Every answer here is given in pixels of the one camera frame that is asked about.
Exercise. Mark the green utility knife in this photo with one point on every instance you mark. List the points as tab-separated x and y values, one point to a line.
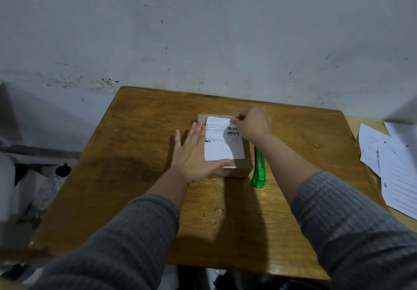
259	175

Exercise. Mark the person's left little finger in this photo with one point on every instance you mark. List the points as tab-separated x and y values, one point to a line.
178	143

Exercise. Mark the person's left hand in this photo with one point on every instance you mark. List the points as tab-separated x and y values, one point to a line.
190	162

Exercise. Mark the small black object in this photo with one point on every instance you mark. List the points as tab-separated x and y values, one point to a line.
63	170

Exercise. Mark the person's right forearm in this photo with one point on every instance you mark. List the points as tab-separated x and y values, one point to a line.
325	208

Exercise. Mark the lined white paper sheet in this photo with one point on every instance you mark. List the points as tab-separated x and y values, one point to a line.
399	182

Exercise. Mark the white shipping label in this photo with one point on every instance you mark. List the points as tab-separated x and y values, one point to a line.
221	146

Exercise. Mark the white paper sheet black marks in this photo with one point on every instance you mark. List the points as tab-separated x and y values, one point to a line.
404	136

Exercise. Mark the clear plastic bag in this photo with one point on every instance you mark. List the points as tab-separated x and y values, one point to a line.
49	192

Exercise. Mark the person's left forearm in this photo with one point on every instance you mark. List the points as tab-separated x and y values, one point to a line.
130	237

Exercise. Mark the brown cardboard box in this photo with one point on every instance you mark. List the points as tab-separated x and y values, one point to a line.
239	166

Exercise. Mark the grey metal bar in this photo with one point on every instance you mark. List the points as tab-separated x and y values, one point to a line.
35	151

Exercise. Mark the person's right hand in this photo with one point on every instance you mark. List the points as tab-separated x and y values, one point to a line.
255	123

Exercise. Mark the person's left thumb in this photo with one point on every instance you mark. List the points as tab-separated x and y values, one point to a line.
220	165

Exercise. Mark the person's right fingers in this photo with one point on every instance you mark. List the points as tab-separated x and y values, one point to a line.
238	119

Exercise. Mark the person's left middle finger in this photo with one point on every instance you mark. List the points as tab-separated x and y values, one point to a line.
198	136

